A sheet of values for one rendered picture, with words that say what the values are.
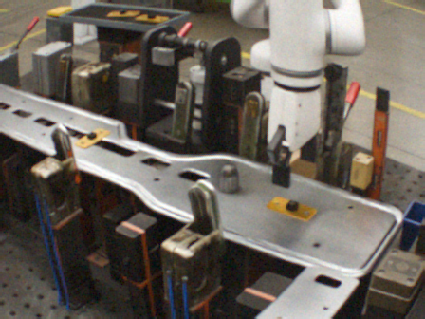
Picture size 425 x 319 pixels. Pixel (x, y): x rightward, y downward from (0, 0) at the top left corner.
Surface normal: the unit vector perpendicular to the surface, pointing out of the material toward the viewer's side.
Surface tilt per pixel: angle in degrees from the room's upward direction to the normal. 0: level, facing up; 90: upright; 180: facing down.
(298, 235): 0
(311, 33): 89
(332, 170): 90
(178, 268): 90
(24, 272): 0
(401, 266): 0
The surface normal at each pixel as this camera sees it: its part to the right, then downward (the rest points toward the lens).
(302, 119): 0.75, 0.32
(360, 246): -0.01, -0.88
